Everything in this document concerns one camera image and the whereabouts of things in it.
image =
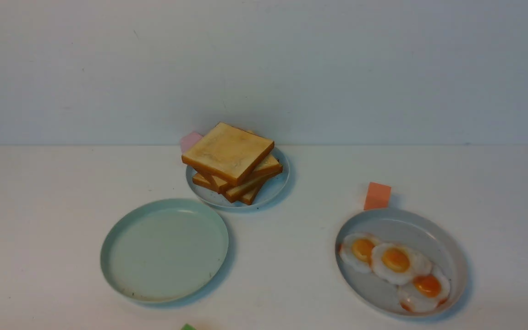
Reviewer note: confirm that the orange cube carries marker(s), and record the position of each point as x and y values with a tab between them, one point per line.
377	196

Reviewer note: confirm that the grey egg plate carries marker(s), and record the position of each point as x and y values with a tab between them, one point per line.
414	231

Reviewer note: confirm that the fried egg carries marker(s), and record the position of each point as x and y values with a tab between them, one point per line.
425	293
398	264
356	251

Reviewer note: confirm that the small grey bread plate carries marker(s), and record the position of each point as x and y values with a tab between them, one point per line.
268	193

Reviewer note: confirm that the green cube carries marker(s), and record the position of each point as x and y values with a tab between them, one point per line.
188	327

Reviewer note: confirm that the toast slice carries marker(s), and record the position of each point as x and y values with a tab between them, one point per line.
228	153
267	166
246	193
200	181

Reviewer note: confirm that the large light green plate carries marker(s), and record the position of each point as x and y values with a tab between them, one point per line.
164	251

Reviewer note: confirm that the pink cube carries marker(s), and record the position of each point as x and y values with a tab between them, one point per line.
189	140

